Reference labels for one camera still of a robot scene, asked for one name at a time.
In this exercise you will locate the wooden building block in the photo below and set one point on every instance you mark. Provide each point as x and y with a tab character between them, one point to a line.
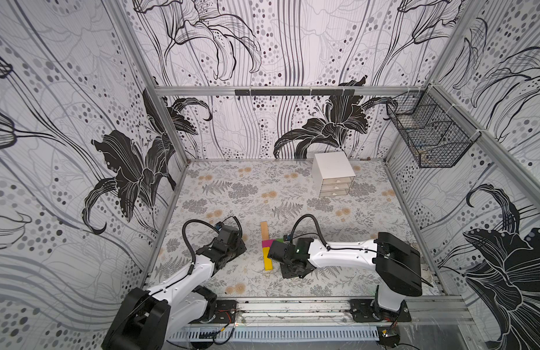
264	231

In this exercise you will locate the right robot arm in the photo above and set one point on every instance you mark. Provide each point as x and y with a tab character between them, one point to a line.
397	263

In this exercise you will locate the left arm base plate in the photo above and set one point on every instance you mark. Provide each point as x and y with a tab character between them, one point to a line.
220	312

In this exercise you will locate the pink building block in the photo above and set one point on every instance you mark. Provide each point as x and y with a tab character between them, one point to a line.
267	243

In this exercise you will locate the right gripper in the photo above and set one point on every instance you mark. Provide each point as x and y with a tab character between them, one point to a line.
289	267

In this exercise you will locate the black wire basket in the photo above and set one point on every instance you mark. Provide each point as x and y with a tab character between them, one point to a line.
429	129

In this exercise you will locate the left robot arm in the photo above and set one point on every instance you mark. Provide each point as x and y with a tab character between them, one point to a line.
145	316

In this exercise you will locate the small electronics board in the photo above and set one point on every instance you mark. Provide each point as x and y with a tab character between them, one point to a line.
388	338

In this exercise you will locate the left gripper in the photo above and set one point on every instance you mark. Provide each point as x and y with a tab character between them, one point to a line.
241	246

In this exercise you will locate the black wall bar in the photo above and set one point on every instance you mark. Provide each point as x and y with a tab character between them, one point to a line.
295	92

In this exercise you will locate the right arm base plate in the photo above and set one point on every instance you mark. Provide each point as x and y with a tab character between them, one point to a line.
365	311

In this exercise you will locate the white drawer cabinet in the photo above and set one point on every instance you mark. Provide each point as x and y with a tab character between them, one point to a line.
332	174

